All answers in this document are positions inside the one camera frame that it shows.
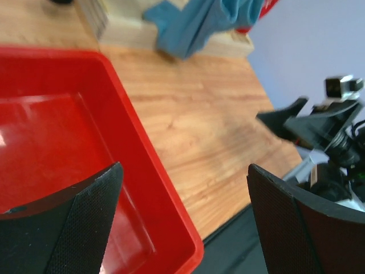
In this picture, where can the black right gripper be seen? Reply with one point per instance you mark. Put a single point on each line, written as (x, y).
(324, 128)

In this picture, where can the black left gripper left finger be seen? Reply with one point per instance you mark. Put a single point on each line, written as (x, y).
(65, 232)

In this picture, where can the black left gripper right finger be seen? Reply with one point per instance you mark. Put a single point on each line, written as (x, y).
(300, 232)

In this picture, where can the teal blue sock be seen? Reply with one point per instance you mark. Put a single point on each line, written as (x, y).
(183, 32)

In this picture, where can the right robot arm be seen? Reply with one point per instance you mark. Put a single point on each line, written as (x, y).
(340, 178)

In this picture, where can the black base mat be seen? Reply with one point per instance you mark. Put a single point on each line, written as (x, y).
(234, 247)

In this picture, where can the red plastic bin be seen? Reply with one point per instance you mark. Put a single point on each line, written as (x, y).
(65, 116)

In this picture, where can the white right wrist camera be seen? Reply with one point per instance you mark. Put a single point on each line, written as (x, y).
(343, 87)

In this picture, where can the wooden rack frame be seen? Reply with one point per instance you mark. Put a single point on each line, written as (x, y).
(120, 23)

